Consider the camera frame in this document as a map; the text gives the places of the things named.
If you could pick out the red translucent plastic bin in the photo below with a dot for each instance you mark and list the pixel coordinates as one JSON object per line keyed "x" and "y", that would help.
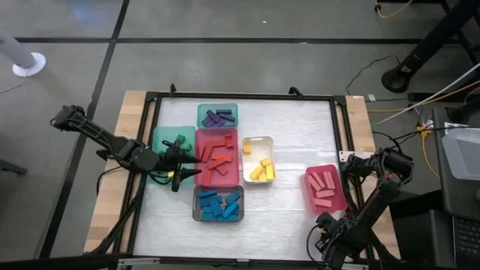
{"x": 234, "y": 176}
{"x": 339, "y": 202}

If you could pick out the small white adapter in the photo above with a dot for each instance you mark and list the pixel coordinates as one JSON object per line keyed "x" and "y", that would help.
{"x": 371, "y": 98}

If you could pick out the black keyboard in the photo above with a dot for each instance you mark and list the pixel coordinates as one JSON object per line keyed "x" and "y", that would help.
{"x": 467, "y": 236}

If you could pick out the white table cover sheet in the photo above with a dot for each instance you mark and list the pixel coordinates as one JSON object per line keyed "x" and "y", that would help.
{"x": 281, "y": 232}

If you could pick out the white plastic bin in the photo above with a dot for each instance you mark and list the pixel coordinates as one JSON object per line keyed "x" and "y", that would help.
{"x": 260, "y": 148}

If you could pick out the green arch wooden block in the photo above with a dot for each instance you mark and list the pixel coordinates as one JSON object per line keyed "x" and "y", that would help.
{"x": 186, "y": 147}

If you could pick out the gray plastic box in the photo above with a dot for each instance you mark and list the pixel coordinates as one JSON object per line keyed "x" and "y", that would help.
{"x": 463, "y": 153}

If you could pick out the black aluminium table frame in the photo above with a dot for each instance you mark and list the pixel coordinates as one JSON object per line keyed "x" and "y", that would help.
{"x": 243, "y": 96}

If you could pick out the dark green wooden block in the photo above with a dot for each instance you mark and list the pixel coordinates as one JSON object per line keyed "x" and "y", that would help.
{"x": 181, "y": 139}

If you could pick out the large teal plastic bin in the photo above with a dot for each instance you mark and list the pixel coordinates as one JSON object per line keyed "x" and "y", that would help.
{"x": 161, "y": 133}

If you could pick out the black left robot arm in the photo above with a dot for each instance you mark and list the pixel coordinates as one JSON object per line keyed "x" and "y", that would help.
{"x": 93, "y": 131}

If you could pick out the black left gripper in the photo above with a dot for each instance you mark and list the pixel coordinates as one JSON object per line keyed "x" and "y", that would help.
{"x": 174, "y": 161}

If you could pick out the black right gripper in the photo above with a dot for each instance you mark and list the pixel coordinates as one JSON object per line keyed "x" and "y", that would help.
{"x": 328, "y": 236}

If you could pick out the small yellow wooden block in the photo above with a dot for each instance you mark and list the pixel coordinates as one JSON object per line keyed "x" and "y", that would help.
{"x": 263, "y": 177}

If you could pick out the black stand leg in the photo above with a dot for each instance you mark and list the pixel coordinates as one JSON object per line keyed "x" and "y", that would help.
{"x": 423, "y": 48}

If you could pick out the black frame clamp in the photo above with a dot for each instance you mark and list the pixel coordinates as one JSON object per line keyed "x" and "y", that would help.
{"x": 173, "y": 89}
{"x": 296, "y": 90}

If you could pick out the small teal plastic bin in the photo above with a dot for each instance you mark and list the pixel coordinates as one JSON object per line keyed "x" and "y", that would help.
{"x": 200, "y": 108}

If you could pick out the gray translucent plastic bin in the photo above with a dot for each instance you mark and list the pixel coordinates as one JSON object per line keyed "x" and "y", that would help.
{"x": 195, "y": 210}

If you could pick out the dark floor object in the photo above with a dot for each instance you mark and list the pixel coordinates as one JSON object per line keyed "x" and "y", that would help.
{"x": 11, "y": 167}

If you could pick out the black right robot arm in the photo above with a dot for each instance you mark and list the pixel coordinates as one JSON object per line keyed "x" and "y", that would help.
{"x": 375, "y": 195}

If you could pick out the black cabinet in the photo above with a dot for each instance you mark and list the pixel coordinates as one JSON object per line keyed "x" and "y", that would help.
{"x": 450, "y": 202}

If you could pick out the white round pole stand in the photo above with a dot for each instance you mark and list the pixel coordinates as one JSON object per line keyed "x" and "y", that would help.
{"x": 28, "y": 63}

